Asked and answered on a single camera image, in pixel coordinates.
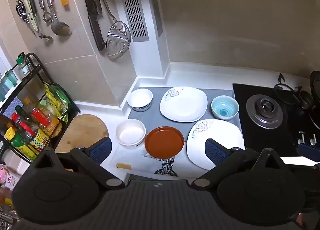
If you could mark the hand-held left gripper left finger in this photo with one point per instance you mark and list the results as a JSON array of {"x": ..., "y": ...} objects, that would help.
[{"x": 101, "y": 150}]

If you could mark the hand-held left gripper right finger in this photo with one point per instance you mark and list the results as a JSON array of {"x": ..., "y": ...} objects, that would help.
[{"x": 215, "y": 152}]

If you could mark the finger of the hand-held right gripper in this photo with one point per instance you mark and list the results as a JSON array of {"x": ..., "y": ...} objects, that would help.
[{"x": 308, "y": 148}]

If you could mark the white square floral plate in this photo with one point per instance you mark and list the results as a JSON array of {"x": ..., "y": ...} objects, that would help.
[
  {"x": 183, "y": 103},
  {"x": 197, "y": 142}
]

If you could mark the plain white bowl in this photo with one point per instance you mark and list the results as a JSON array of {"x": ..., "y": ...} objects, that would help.
[{"x": 130, "y": 133}]

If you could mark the blue swirl bowl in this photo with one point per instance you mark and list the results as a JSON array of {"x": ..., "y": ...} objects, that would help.
[{"x": 225, "y": 108}]

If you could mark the brown round plate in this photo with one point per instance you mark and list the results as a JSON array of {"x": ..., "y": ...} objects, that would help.
[{"x": 163, "y": 142}]

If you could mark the white bowl with blue pattern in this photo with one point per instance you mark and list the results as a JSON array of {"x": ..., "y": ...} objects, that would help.
[{"x": 140, "y": 98}]

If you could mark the person's right hand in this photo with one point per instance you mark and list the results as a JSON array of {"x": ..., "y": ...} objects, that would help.
[{"x": 301, "y": 220}]

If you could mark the white stove knob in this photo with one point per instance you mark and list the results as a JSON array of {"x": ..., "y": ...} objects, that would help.
[
  {"x": 301, "y": 141},
  {"x": 311, "y": 141}
]

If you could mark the white paper sheet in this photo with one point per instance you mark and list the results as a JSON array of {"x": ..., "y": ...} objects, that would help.
[{"x": 297, "y": 161}]

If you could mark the round wooden cutting board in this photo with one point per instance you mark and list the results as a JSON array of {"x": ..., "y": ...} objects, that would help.
[{"x": 82, "y": 130}]

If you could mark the white printed mat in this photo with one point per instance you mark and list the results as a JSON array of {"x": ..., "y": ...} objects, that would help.
[{"x": 135, "y": 161}]

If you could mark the black glass gas stove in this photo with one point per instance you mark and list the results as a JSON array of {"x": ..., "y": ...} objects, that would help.
[{"x": 252, "y": 135}]

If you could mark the dark wok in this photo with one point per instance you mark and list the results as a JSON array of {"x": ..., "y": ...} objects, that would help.
[{"x": 315, "y": 95}]

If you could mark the steel stove burner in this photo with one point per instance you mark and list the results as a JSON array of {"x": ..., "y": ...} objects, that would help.
[{"x": 265, "y": 111}]

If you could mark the grey mat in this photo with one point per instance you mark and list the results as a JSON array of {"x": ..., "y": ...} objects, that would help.
[{"x": 155, "y": 120}]

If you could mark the black pan support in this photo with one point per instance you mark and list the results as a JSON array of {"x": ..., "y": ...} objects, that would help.
[{"x": 287, "y": 90}]

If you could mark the yellow green snack bags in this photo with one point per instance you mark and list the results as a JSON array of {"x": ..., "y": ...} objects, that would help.
[{"x": 56, "y": 100}]

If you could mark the red liquid bottle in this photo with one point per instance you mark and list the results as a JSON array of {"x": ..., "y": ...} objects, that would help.
[{"x": 41, "y": 117}]

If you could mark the red cap sauce bottle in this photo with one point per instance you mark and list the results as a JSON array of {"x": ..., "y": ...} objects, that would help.
[{"x": 23, "y": 125}]

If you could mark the yellow cap green bottle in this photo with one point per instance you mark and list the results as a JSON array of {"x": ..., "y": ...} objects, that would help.
[{"x": 16, "y": 143}]

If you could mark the dark green cap bottle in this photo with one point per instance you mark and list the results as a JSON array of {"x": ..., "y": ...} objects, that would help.
[{"x": 21, "y": 113}]

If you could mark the pink package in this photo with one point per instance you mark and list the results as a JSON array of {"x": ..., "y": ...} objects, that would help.
[{"x": 5, "y": 178}]

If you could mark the teal cup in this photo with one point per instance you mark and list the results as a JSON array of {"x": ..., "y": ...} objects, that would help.
[{"x": 9, "y": 80}]

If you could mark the green cap spice jar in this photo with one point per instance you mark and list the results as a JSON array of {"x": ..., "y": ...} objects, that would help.
[{"x": 23, "y": 65}]

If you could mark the steel ladle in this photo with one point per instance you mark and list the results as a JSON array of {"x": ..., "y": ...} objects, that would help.
[{"x": 60, "y": 27}]

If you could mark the grey vent grille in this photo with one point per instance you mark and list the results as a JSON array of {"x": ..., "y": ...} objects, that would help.
[{"x": 133, "y": 9}]

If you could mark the narrow grey vent strip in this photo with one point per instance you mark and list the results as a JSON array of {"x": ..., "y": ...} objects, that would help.
[{"x": 155, "y": 7}]

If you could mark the steel can opener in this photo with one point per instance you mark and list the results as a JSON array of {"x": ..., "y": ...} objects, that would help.
[{"x": 41, "y": 2}]

